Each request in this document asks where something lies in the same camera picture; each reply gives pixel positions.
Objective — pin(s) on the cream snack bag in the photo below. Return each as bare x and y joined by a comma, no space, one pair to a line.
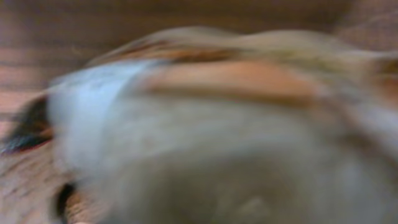
201,125

